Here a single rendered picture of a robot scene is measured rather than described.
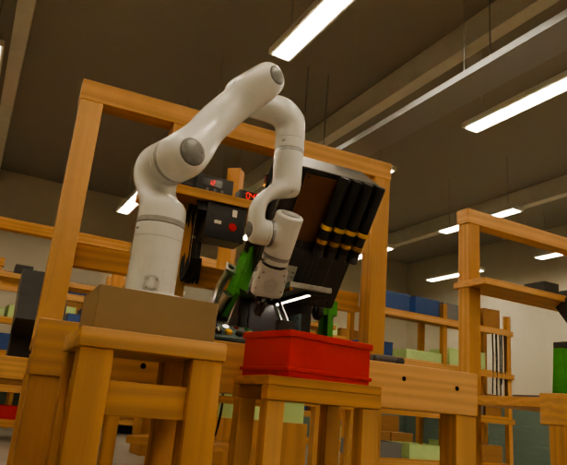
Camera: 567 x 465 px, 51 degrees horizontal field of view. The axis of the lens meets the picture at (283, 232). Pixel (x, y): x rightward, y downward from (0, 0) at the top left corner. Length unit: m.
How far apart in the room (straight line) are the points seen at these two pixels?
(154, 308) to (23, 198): 11.12
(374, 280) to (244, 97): 1.38
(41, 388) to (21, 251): 10.50
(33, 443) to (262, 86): 1.12
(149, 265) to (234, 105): 0.52
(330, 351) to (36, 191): 11.10
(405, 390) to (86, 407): 1.17
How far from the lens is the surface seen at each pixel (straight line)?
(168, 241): 1.46
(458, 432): 2.26
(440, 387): 2.21
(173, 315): 1.36
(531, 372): 12.83
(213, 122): 1.61
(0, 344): 8.88
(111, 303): 1.33
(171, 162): 1.48
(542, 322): 12.76
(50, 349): 1.73
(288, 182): 1.75
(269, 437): 1.55
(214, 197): 2.42
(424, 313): 7.90
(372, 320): 2.78
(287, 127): 1.81
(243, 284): 2.12
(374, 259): 2.84
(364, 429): 1.68
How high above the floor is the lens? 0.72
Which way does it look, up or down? 16 degrees up
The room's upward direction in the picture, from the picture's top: 5 degrees clockwise
